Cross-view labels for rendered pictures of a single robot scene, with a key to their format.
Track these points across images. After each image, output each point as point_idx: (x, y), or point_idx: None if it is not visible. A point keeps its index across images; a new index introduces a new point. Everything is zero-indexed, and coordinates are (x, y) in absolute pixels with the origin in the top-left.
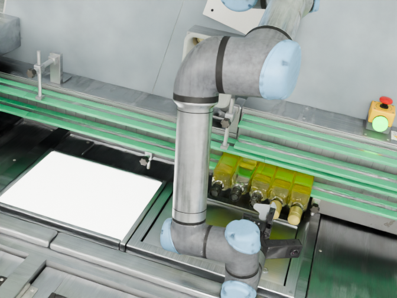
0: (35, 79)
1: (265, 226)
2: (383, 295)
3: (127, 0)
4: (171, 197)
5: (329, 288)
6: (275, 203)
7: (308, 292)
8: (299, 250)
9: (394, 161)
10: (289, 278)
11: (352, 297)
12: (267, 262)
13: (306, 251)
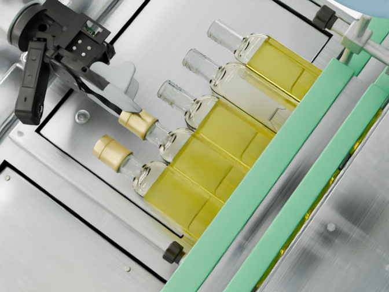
0: None
1: (65, 55)
2: None
3: None
4: (310, 25)
5: (34, 233)
6: (143, 119)
7: (35, 188)
8: (14, 110)
9: None
10: (49, 146)
11: (3, 264)
12: (98, 130)
13: (124, 233)
